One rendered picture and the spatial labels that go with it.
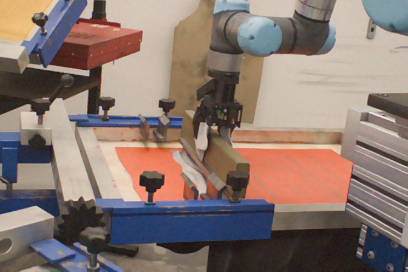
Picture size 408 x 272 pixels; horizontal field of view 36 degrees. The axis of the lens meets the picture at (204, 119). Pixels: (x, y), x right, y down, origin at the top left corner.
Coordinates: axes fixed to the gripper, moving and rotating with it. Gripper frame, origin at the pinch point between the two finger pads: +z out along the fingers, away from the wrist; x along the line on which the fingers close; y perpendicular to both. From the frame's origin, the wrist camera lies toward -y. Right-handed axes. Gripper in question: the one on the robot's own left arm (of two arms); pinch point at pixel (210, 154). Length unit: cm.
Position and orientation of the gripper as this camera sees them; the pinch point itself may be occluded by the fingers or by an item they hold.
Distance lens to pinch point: 143.4
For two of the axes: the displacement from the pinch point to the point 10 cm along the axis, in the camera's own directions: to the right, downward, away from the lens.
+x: 9.5, 0.3, 3.1
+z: -1.1, 9.6, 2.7
